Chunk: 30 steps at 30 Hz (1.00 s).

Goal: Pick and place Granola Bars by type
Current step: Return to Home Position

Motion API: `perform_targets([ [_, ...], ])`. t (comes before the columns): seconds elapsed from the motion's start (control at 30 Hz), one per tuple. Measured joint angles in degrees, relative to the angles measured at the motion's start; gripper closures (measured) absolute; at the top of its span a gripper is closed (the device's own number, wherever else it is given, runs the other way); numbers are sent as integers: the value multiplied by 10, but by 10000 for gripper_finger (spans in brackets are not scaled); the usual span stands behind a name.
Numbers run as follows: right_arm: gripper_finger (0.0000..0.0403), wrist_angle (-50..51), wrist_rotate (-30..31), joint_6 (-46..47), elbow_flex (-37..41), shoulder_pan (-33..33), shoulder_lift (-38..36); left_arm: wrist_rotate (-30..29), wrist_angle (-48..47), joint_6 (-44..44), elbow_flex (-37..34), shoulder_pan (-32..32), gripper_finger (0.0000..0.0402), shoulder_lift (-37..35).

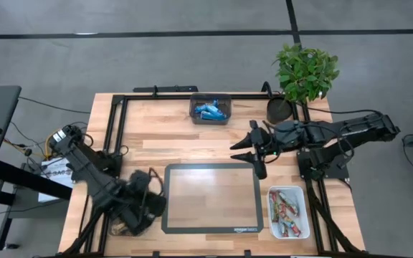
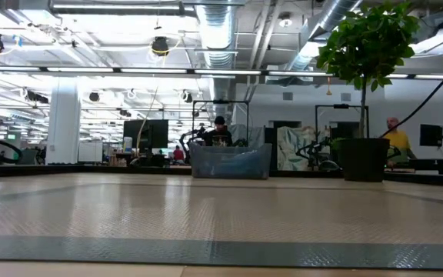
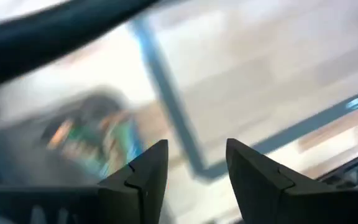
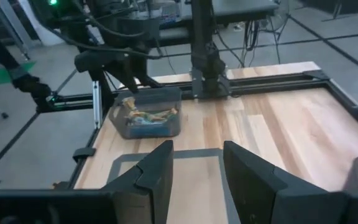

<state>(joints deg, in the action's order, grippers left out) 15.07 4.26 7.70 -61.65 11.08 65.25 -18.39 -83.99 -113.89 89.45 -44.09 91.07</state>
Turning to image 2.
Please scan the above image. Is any translucent grey plastic bin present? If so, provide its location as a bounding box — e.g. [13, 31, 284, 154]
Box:
[188, 142, 274, 180]

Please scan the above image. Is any teal white cloth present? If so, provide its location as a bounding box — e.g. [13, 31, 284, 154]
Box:
[276, 125, 323, 172]

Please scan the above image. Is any grey-bordered silicone baking mat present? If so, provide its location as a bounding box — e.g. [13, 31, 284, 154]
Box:
[0, 180, 443, 271]

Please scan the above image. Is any black computer monitor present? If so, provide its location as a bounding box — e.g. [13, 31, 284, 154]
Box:
[122, 118, 170, 150]

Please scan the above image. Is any white building column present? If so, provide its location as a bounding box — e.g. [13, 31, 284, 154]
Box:
[45, 78, 82, 165]

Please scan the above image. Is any green potted plant black pot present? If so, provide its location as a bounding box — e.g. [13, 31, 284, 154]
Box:
[315, 0, 423, 183]

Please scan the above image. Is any silver ventilation duct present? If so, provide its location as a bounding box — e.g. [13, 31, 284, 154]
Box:
[195, 0, 239, 116]

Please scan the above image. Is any black cable by plant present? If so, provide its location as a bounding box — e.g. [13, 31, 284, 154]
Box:
[378, 53, 443, 139]

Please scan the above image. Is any black hose loop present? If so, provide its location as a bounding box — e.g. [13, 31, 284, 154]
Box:
[0, 137, 25, 165]

